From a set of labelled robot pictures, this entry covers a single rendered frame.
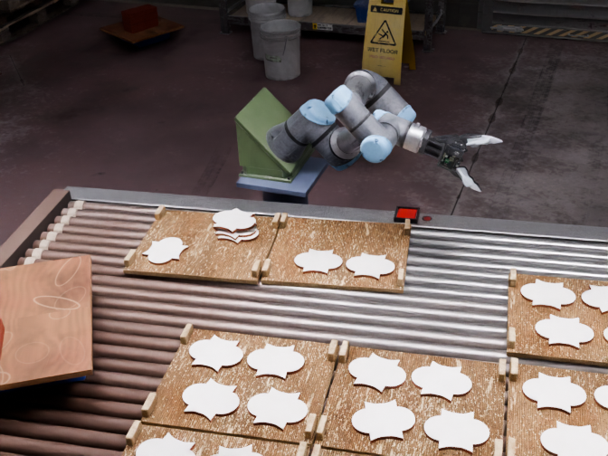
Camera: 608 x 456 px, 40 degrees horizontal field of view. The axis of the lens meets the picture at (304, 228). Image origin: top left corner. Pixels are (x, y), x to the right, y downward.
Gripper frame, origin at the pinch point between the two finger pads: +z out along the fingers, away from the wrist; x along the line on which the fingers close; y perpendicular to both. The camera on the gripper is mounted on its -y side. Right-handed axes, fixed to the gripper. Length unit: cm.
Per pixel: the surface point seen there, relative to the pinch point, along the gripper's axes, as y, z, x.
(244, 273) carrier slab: 16, -53, -53
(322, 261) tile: 6, -35, -44
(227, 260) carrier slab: 10, -61, -54
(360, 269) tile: 6.6, -23.2, -41.0
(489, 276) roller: -4.0, 11.5, -31.8
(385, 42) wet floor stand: -362, -102, -49
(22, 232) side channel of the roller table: 15, -127, -72
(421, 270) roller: -2.1, -7.3, -37.7
